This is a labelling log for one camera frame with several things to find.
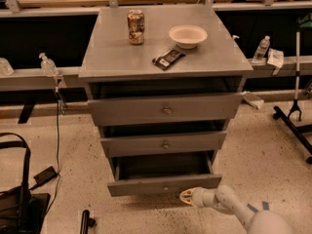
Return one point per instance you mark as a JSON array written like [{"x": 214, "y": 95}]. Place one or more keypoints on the grey wooden drawer cabinet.
[{"x": 110, "y": 57}]

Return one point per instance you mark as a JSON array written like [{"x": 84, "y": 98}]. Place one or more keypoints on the grey top drawer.
[{"x": 161, "y": 101}]

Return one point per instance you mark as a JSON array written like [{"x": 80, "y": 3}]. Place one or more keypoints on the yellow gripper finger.
[{"x": 186, "y": 196}]

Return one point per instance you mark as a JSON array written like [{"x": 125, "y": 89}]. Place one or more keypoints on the grey bottom drawer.
[{"x": 161, "y": 173}]

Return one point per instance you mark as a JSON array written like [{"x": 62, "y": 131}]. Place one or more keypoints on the black power adapter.
[{"x": 45, "y": 176}]

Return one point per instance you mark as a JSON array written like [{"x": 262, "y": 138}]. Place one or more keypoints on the black stand base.
[{"x": 297, "y": 131}]

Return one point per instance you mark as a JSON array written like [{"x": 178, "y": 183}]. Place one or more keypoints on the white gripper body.
[{"x": 199, "y": 197}]

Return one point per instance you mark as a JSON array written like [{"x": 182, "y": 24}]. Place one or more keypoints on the black snack bar wrapper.
[{"x": 168, "y": 59}]

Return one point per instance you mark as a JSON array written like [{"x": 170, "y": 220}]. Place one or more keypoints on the clear sanitizer pump bottle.
[{"x": 48, "y": 66}]

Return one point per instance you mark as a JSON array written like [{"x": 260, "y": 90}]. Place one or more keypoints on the grey middle drawer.
[{"x": 134, "y": 140}]

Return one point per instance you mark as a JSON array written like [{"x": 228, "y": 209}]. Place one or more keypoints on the clear plastic container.
[{"x": 5, "y": 67}]

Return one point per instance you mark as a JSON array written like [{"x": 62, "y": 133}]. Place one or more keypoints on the white box on floor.
[{"x": 253, "y": 100}]

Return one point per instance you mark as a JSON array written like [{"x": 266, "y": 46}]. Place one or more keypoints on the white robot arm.
[{"x": 224, "y": 200}]

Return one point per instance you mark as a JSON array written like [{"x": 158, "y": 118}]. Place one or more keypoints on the black cylinder bar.
[{"x": 86, "y": 222}]

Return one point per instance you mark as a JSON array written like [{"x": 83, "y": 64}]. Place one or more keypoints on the grey drawer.
[
  {"x": 134, "y": 140},
  {"x": 161, "y": 101},
  {"x": 161, "y": 173}
]

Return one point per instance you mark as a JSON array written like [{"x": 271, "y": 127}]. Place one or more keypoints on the clear plastic water bottle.
[{"x": 261, "y": 49}]

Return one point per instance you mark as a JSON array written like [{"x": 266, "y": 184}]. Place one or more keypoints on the white paper bowl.
[{"x": 188, "y": 36}]

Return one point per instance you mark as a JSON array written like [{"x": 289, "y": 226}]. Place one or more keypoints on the crushed soda can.
[{"x": 136, "y": 26}]

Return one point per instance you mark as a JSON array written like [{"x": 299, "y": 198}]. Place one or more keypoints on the white paper packet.
[{"x": 275, "y": 58}]

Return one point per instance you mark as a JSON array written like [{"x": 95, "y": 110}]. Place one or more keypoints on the white pole with clamp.
[{"x": 301, "y": 25}]

